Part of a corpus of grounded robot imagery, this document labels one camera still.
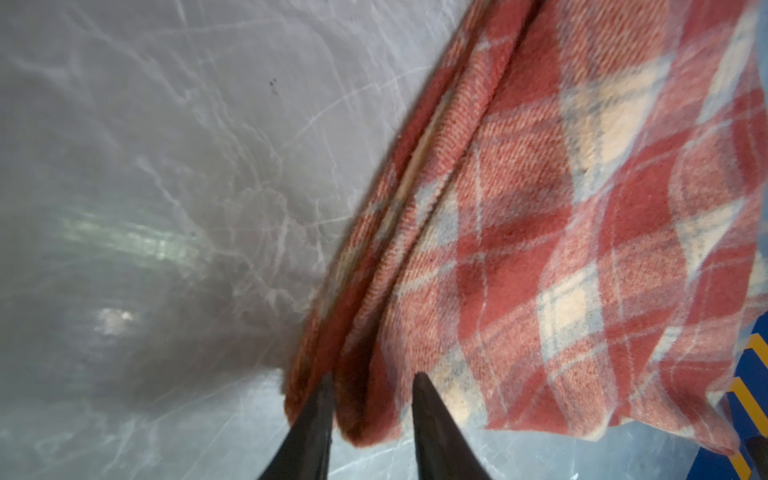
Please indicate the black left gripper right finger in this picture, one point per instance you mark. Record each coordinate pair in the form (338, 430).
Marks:
(442, 452)

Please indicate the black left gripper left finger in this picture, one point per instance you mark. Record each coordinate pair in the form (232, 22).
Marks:
(305, 452)

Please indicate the red plaid skirt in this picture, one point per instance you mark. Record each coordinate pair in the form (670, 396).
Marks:
(565, 237)

